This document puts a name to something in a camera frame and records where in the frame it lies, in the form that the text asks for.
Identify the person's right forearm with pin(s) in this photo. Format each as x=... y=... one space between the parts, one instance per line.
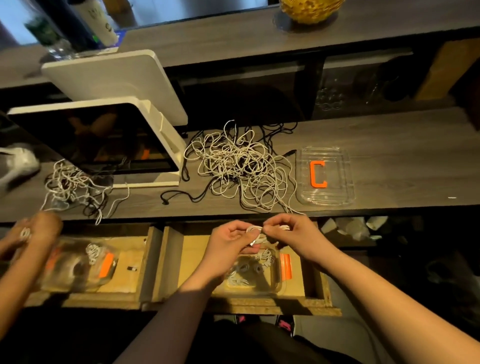
x=405 y=307

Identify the small white connector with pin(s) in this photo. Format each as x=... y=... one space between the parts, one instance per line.
x=132 y=268

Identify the person's left forearm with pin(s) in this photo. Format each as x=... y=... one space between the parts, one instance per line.
x=169 y=322

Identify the white touchscreen monitor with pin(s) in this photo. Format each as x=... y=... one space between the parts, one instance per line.
x=90 y=139

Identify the blue white notebook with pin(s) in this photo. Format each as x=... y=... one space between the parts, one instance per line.
x=120 y=39

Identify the grey wooden bar counter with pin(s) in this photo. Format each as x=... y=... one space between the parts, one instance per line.
x=240 y=34

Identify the white paper coffee cup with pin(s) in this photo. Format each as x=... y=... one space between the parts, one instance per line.
x=94 y=19

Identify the white customer display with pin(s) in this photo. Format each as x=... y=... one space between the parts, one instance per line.
x=116 y=82

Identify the wooden drawer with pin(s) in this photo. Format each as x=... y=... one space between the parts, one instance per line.
x=315 y=289
x=142 y=277

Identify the another person's forearm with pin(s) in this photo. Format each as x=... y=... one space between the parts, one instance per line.
x=19 y=289

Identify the person's right hand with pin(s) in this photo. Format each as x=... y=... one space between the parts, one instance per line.
x=296 y=234

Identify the black thermos bottle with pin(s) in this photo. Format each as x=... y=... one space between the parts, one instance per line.
x=67 y=19

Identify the white headset device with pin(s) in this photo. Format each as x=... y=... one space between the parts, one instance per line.
x=19 y=161

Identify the yellow woven basket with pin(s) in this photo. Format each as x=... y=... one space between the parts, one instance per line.
x=311 y=9

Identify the clear plastic water bottle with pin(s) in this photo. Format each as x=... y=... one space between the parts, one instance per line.
x=49 y=37

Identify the pile of white containers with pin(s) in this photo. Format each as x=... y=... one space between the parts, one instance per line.
x=352 y=225

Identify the clear container drawer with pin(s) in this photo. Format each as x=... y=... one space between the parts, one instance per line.
x=60 y=274
x=247 y=289

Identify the person's left hand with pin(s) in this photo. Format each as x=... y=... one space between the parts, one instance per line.
x=225 y=251

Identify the flat cardboard sheet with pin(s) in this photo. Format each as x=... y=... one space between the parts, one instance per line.
x=450 y=67

